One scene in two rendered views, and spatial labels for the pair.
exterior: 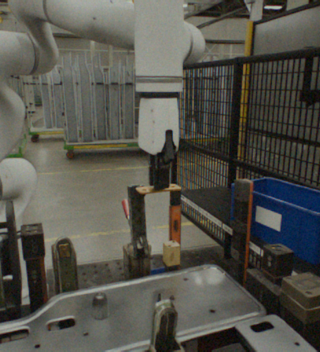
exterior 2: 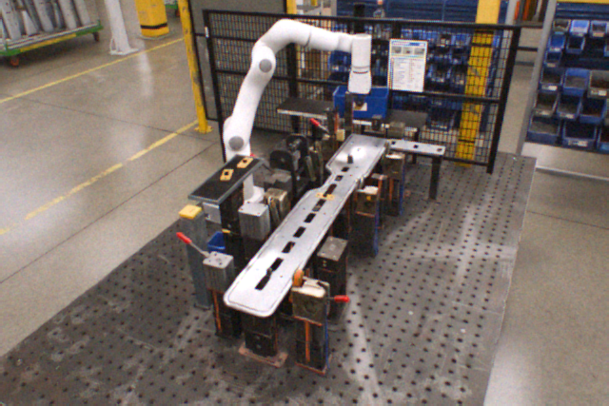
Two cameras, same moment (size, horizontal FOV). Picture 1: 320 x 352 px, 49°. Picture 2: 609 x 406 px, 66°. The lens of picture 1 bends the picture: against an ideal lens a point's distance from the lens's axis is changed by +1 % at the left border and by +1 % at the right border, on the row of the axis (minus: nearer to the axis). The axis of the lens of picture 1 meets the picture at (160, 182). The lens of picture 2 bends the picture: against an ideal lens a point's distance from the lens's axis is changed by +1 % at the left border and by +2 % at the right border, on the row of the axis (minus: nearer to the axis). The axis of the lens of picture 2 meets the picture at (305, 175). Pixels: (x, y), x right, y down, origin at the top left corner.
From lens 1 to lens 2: 1.95 m
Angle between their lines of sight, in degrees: 43
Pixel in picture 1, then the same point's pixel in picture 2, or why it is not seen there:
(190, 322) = (376, 150)
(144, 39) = (363, 53)
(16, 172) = not seen: hidden behind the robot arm
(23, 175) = not seen: hidden behind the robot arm
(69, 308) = (338, 165)
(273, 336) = (399, 144)
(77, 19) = (329, 46)
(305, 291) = (399, 126)
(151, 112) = (365, 78)
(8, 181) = not seen: hidden behind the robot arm
